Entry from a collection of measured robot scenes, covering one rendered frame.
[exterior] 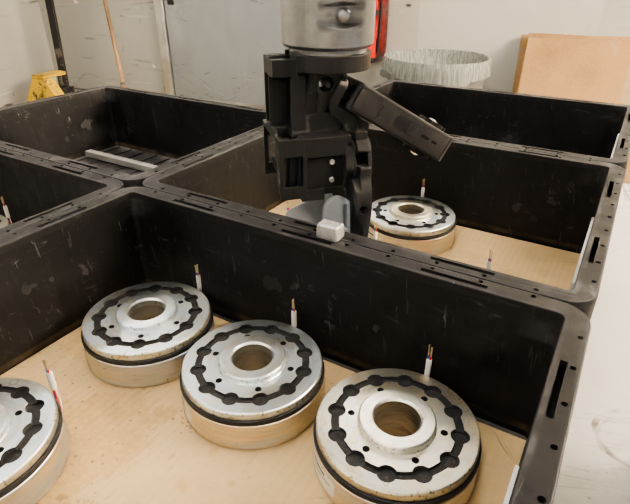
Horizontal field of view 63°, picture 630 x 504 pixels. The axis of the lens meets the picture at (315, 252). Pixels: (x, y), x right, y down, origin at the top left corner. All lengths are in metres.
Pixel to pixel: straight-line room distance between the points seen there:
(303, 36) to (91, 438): 0.32
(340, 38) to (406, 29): 2.94
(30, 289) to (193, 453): 0.19
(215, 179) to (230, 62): 3.20
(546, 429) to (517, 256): 0.37
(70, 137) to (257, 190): 0.40
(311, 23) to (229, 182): 0.25
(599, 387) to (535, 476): 0.43
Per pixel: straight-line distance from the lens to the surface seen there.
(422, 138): 0.48
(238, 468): 0.36
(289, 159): 0.44
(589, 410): 0.64
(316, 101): 0.45
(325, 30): 0.42
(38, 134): 0.92
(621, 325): 0.79
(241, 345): 0.39
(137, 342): 0.42
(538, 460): 0.25
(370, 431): 0.33
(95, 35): 4.44
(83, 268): 0.49
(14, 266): 0.46
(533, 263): 0.60
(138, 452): 0.38
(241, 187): 0.63
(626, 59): 3.17
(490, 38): 3.29
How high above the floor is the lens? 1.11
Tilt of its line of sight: 29 degrees down
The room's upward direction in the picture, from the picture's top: straight up
